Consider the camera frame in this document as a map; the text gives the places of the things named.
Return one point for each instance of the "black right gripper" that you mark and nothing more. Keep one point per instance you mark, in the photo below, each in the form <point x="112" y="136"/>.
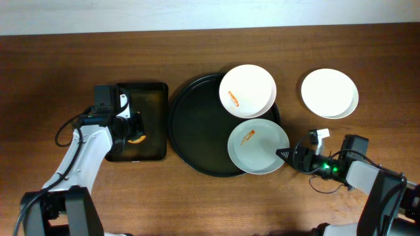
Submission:
<point x="298" y="157"/>

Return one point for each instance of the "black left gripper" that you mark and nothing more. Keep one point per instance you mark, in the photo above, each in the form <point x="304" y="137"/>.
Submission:
<point x="136" y="128"/>

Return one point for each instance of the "black round tray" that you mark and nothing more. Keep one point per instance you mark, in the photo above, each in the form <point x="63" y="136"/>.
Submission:
<point x="199" y="128"/>

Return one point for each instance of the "grey plate with sauce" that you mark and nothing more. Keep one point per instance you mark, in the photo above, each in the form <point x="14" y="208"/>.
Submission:
<point x="252" y="146"/>

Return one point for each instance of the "pinkish white plate with sauce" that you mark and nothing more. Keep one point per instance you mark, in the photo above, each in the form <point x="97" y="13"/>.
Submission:
<point x="247" y="91"/>

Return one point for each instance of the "green and yellow sponge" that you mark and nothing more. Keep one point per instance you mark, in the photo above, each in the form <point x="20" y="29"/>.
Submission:
<point x="138" y="140"/>

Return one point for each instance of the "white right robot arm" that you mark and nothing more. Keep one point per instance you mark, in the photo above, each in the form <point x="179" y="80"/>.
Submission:
<point x="392" y="206"/>

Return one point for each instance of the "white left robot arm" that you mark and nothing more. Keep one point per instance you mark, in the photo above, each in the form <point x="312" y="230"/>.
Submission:
<point x="64" y="206"/>

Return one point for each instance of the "black rectangular tray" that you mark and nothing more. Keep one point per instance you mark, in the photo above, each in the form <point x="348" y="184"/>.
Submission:
<point x="151" y="101"/>

